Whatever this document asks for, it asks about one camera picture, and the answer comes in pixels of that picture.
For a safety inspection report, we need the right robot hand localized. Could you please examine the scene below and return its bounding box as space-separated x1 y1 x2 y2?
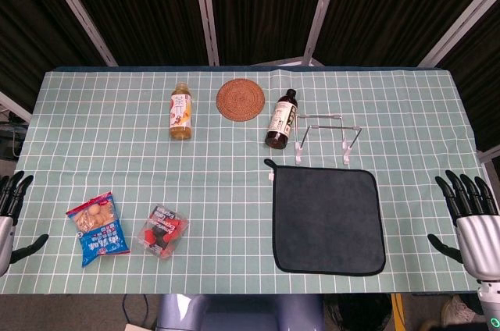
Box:
427 169 500 281

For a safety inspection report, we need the blue-grey robot torso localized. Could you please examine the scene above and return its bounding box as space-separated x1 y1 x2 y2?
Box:
155 294 325 331

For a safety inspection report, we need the blue snack bag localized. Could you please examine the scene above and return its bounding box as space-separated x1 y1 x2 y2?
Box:
65 190 131 269

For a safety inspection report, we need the metal wire rack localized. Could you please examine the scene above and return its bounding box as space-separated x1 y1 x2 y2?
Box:
293 112 363 166

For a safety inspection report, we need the yellow tea bottle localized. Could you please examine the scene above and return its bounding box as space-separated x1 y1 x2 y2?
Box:
169 81 195 141

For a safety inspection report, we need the dark brown labelled bottle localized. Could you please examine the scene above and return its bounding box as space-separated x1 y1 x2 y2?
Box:
265 88 298 150

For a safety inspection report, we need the red black snack packet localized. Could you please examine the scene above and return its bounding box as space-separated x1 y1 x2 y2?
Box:
137 205 190 260

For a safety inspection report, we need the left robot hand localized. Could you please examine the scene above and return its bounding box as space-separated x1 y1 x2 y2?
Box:
0 170 50 276

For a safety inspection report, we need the green grid tablecloth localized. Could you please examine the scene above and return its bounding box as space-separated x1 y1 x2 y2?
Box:
0 67 488 295

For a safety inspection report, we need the white partition post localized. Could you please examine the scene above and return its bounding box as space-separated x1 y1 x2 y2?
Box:
37 0 118 67
190 0 220 66
302 0 345 66
416 0 500 67

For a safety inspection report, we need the dark blue cloth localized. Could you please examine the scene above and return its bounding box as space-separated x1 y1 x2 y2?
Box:
263 158 387 276

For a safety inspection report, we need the blue floor cable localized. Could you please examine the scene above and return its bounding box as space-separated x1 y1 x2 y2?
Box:
122 294 150 324

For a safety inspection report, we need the white sneaker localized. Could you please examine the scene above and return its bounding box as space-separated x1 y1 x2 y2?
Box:
441 294 488 328

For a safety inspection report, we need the round woven coaster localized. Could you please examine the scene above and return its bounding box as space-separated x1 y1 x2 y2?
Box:
216 78 266 123

